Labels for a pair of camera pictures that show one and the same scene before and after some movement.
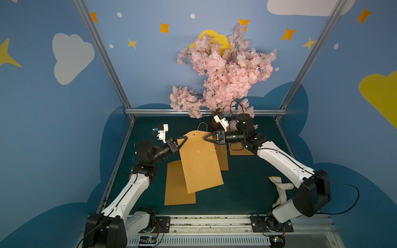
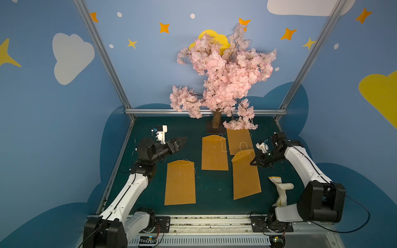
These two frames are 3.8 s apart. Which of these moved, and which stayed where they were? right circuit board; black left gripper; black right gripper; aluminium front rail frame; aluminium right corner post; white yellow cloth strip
Moved: black right gripper
Stayed: black left gripper; white yellow cloth strip; aluminium front rail frame; right circuit board; aluminium right corner post
